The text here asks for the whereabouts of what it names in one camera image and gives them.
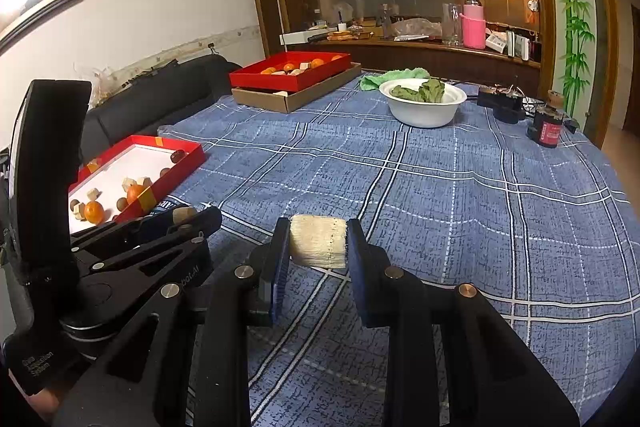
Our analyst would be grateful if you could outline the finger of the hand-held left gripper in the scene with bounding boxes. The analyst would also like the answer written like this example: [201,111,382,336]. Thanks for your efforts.
[71,209,176,254]
[72,207,223,279]

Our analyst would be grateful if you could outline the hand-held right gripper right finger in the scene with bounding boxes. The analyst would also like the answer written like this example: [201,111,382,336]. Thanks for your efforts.
[347,219,581,427]

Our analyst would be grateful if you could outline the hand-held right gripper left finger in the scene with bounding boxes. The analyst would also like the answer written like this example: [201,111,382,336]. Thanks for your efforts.
[52,218,291,427]

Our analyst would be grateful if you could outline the red shallow box tray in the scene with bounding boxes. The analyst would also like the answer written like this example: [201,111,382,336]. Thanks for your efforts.
[68,135,207,235]

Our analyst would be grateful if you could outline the person's left hand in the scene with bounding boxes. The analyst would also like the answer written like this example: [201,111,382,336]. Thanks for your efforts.
[22,387,61,423]

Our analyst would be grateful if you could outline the blue plaid tablecloth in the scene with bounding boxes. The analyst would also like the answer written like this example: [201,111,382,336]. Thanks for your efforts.
[157,72,640,427]

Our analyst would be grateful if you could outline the black sofa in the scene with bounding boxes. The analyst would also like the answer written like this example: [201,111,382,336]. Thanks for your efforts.
[80,55,246,162]

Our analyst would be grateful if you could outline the red box with produce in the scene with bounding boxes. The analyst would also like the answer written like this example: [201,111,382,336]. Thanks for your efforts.
[229,52,352,92]

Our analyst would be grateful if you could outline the brown cardboard box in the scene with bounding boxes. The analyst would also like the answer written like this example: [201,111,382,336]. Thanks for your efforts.
[231,62,362,114]

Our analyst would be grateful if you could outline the white bowl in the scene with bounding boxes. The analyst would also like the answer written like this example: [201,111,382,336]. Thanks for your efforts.
[379,78,468,128]

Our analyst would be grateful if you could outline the green leaves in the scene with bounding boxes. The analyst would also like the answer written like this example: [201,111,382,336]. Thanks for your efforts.
[391,78,446,104]

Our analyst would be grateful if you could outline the green cloth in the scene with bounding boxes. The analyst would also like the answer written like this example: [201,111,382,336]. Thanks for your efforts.
[360,68,432,92]

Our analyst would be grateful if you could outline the black power adapter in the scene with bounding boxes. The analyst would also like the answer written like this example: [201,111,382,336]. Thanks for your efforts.
[476,87,525,124]

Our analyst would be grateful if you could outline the black jar with red label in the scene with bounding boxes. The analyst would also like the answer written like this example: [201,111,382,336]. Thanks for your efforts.
[527,104,566,149]

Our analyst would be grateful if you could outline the wooden sideboard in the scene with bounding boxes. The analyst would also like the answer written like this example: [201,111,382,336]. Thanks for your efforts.
[325,34,543,84]

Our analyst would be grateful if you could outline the clear plastic bag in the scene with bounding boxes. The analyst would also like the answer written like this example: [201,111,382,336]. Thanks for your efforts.
[390,18,444,40]

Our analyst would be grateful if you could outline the clear glass pitcher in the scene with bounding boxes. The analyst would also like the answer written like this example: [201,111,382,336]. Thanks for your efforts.
[441,3,464,47]

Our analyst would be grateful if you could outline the pink thermos bottle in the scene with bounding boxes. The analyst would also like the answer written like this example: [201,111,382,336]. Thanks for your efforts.
[461,0,487,50]

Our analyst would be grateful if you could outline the white cartons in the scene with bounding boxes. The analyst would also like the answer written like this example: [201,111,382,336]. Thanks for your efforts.
[487,29,542,60]

